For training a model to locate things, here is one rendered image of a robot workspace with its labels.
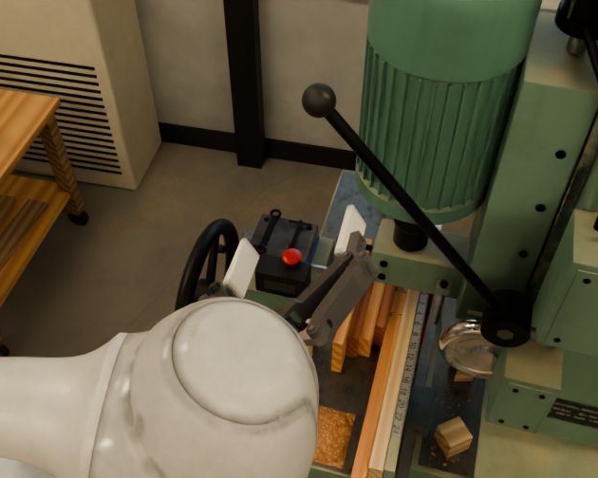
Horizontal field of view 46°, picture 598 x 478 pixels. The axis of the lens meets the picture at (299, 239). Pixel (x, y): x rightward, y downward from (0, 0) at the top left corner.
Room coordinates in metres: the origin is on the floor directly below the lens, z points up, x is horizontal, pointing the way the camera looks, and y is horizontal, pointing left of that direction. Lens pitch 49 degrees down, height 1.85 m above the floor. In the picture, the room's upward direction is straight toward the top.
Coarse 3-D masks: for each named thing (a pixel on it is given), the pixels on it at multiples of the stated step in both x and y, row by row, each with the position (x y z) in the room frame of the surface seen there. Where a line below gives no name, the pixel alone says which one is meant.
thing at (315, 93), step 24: (312, 96) 0.56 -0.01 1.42; (336, 120) 0.56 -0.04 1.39; (360, 144) 0.56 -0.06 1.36; (384, 168) 0.55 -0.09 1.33; (432, 240) 0.53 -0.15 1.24; (456, 264) 0.52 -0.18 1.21; (480, 288) 0.51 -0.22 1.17; (504, 312) 0.50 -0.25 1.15; (528, 312) 0.50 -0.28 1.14; (504, 336) 0.48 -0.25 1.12; (528, 336) 0.48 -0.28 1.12
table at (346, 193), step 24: (336, 192) 0.95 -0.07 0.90; (360, 192) 0.95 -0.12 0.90; (336, 216) 0.89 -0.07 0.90; (384, 216) 0.89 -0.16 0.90; (360, 360) 0.58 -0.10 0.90; (336, 384) 0.54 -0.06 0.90; (360, 384) 0.54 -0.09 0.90; (336, 408) 0.50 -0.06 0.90; (360, 408) 0.50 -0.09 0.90; (360, 432) 0.46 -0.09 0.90
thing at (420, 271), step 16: (384, 224) 0.71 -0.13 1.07; (384, 240) 0.68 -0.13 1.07; (448, 240) 0.68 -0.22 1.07; (464, 240) 0.68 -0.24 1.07; (384, 256) 0.65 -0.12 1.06; (400, 256) 0.65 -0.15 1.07; (416, 256) 0.65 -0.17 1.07; (432, 256) 0.65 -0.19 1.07; (464, 256) 0.65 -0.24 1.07; (384, 272) 0.65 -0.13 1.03; (400, 272) 0.65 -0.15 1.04; (416, 272) 0.64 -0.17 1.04; (432, 272) 0.63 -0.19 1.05; (448, 272) 0.63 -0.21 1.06; (416, 288) 0.64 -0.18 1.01; (432, 288) 0.63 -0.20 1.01
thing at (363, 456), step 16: (400, 320) 0.63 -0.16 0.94; (384, 336) 0.60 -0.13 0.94; (384, 352) 0.57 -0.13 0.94; (384, 368) 0.54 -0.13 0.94; (384, 384) 0.52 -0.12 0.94; (368, 400) 0.49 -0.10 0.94; (368, 416) 0.46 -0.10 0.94; (368, 432) 0.44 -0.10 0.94; (368, 448) 0.42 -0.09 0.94; (368, 464) 0.40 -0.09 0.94
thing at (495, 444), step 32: (448, 320) 0.72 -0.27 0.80; (448, 384) 0.59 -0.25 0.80; (480, 384) 0.59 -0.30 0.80; (448, 416) 0.54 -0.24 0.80; (480, 416) 0.54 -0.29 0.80; (416, 448) 0.48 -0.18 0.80; (480, 448) 0.48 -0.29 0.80; (512, 448) 0.48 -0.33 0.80; (544, 448) 0.48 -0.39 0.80; (576, 448) 0.48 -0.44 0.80
